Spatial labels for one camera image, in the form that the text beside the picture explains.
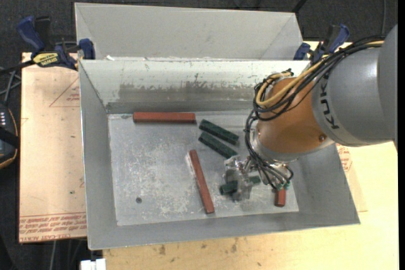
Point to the dark green block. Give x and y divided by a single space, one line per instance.
228 188
217 145
219 132

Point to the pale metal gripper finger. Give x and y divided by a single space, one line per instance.
240 195
228 174

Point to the grey metal bin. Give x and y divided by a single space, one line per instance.
152 174

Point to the red-brown flat block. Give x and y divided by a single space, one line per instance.
164 117
202 181
280 198

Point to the brown cardboard board, red print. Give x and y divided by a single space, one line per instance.
50 142

